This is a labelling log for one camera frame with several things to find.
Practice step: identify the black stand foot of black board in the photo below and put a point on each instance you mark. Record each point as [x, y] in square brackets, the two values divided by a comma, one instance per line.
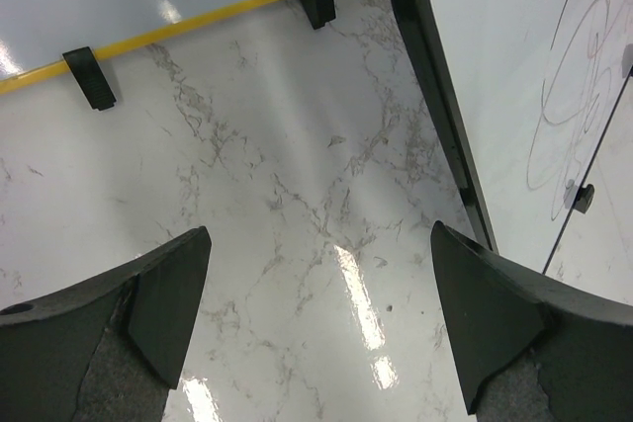
[584, 198]

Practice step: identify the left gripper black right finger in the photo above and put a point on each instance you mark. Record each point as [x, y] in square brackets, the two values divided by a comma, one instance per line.
[527, 347]

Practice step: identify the black-framed whiteboard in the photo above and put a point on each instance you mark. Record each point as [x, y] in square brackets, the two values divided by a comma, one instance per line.
[521, 93]

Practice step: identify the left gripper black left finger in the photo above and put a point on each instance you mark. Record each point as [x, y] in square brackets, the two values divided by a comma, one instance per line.
[109, 348]

